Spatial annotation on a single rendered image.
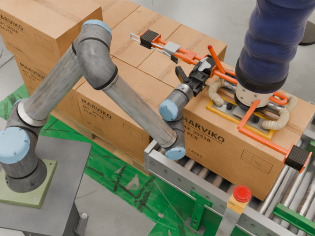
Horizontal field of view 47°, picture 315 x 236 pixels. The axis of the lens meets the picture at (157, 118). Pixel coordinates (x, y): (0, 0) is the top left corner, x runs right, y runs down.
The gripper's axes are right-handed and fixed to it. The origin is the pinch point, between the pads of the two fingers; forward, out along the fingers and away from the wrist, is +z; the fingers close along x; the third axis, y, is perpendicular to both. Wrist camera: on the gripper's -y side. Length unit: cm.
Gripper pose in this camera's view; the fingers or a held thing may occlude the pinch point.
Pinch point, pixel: (204, 63)
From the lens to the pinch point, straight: 182.7
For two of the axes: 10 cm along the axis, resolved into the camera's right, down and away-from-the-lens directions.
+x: 0.0, -6.1, -7.9
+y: 8.2, 4.6, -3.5
